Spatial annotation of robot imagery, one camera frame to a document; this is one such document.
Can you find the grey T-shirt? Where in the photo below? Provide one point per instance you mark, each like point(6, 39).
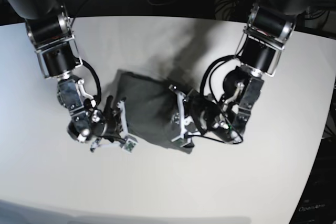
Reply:
point(149, 108)

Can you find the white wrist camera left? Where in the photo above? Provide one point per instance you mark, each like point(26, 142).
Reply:
point(183, 142)

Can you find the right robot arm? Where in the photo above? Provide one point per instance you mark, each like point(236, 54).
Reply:
point(49, 30)

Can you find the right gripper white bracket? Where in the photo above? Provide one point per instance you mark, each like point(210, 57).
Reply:
point(108, 126)

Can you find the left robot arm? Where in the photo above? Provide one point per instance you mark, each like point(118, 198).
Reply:
point(269, 26)

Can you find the black OpenArm box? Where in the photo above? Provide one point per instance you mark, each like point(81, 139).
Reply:
point(317, 202)

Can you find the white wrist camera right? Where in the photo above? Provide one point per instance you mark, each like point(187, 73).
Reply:
point(129, 145)

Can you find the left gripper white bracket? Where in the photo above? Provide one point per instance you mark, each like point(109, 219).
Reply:
point(195, 116)

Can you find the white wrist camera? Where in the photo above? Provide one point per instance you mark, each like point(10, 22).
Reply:
point(183, 142)
point(129, 145)

